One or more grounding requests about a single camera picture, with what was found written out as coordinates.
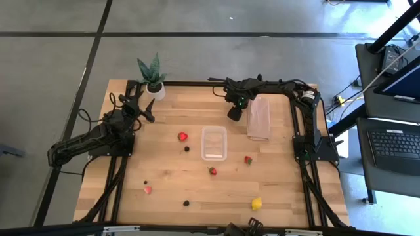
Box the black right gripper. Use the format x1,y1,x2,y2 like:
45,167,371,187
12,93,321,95
225,85,253,122

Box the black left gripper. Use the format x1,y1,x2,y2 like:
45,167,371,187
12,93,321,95
118,90,156,124

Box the clear plastic tupperware container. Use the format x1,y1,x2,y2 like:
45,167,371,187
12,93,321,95
201,125,228,162

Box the white plant pot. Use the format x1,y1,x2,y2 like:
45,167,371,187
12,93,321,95
145,81,167,102

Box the green snake plant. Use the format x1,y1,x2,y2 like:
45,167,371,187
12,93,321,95
136,52,168,87

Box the short black diagonal pole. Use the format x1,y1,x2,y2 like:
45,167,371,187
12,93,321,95
329,104,368,138

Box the white paper sheet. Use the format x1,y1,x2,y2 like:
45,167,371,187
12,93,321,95
334,129,351,159

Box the dark grey desk with keyboard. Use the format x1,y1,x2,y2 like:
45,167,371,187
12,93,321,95
356,117,420,199

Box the dark grey desk with monitor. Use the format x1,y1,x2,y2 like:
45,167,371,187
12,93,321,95
355,41,420,119

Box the grey chair base leg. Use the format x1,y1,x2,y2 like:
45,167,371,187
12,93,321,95
0,143,26,159

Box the black rig crossbeam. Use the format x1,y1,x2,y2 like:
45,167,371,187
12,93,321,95
0,221,420,236

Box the black desk leg caster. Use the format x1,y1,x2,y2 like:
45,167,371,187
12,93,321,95
362,188,379,206

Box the black keyboard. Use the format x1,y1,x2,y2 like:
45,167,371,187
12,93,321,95
366,128,420,177

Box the black power adapter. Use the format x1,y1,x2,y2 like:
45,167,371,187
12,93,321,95
380,45,404,75

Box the black computer monitor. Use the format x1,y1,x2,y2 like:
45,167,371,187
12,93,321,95
373,55,420,105

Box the long black diagonal pole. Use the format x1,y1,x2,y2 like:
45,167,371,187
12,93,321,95
367,0,420,54

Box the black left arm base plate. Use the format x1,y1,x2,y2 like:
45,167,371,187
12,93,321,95
87,130,136,158

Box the black aluminium table frame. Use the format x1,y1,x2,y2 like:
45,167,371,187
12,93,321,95
73,79,352,236

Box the black left arm base cable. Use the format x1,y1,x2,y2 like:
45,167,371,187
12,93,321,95
77,108,106,125

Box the black table power cable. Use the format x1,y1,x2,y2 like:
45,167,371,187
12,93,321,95
58,156,96,177

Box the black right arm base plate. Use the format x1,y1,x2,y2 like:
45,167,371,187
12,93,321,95
293,134,345,164

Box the black slotted bracket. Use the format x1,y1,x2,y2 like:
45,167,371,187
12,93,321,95
224,217,265,236

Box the black floor cables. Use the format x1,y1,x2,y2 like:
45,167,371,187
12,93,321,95
324,75,366,122

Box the silver frame bracket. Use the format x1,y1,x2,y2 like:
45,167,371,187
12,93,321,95
284,228,324,236
102,225,141,234

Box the white cable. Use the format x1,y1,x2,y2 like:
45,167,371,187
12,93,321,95
357,38,420,96

